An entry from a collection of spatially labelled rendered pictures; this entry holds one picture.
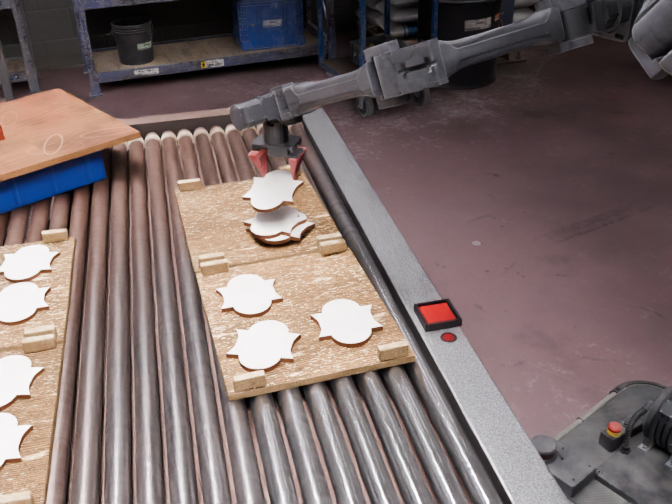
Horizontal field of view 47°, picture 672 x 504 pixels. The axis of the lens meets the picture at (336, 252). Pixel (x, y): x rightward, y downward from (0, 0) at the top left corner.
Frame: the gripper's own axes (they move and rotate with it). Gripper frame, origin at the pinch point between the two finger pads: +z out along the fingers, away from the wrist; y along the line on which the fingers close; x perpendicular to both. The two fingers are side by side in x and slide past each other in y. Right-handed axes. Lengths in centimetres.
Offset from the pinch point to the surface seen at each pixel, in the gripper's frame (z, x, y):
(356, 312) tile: 10.6, -34.2, 28.2
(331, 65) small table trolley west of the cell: 83, 326, -92
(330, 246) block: 9.6, -12.8, 16.2
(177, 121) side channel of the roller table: 10, 50, -54
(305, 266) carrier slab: 11.6, -19.1, 12.3
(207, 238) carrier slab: 11.3, -13.4, -13.9
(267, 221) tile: 8.1, -7.8, -0.8
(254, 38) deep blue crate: 83, 374, -167
